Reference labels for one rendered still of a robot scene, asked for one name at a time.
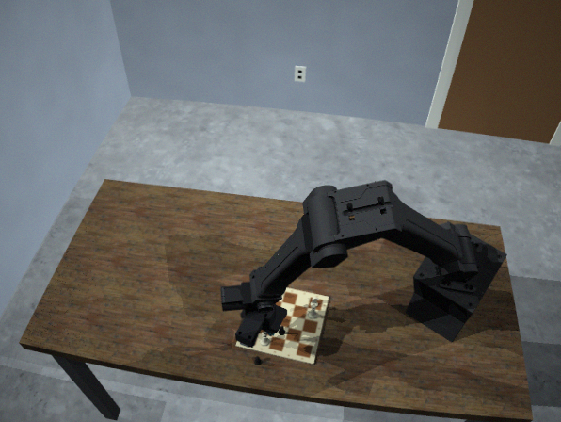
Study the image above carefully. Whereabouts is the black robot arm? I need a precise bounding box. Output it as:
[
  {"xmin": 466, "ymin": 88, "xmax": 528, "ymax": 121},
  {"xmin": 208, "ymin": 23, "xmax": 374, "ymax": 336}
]
[{"xmin": 220, "ymin": 180, "xmax": 482, "ymax": 348}]

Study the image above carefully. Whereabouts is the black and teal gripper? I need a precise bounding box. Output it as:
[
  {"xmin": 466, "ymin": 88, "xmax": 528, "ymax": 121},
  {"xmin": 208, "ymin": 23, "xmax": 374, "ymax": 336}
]
[{"xmin": 241, "ymin": 303, "xmax": 287, "ymax": 336}]

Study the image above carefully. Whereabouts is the brown and cream chessboard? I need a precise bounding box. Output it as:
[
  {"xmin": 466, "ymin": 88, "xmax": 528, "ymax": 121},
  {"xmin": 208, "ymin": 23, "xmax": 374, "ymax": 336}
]
[{"xmin": 235, "ymin": 288, "xmax": 329, "ymax": 365}]

